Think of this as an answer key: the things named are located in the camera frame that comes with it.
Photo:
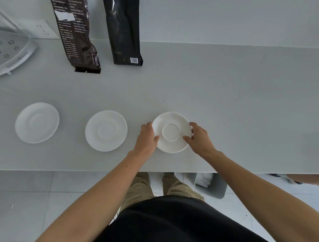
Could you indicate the grey trash bin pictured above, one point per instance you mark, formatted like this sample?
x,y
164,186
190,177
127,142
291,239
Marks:
x,y
214,187

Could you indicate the person's left forearm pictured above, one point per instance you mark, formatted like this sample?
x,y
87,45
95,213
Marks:
x,y
99,197

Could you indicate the person's khaki trousers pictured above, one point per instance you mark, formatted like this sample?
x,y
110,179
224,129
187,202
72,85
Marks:
x,y
139,189

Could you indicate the white wall socket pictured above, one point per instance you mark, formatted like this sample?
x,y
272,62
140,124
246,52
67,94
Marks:
x,y
46,30
22,26

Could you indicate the person's right forearm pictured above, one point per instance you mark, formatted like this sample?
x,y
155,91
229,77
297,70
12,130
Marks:
x,y
261,197

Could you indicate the person's left hand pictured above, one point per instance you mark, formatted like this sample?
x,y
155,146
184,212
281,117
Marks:
x,y
145,142

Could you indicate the person's right hand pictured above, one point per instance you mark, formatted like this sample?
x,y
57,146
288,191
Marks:
x,y
202,143

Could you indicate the person's black shirt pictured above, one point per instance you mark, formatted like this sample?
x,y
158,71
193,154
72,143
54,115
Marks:
x,y
179,222

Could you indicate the black coffee bag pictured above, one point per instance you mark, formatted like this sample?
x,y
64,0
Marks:
x,y
123,32

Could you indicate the white saucer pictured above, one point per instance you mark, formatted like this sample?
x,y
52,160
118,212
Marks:
x,y
172,132
37,122
106,131

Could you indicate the brown coffee bag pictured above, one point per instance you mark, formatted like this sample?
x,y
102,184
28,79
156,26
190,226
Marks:
x,y
74,37

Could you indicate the silver metal corner shelf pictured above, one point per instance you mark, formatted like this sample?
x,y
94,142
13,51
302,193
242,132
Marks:
x,y
12,49

